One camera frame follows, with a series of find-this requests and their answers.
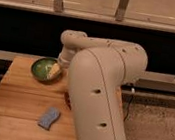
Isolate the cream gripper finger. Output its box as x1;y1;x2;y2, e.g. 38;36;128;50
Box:
47;63;62;79

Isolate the black cable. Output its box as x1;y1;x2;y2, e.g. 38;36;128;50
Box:
119;85;138;123

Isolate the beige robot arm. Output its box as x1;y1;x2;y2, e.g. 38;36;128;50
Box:
57;30;148;140

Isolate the blue sponge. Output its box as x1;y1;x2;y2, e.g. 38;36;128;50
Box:
38;107;60;131

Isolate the green ceramic bowl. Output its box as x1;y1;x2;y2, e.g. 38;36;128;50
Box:
30;57;63;83

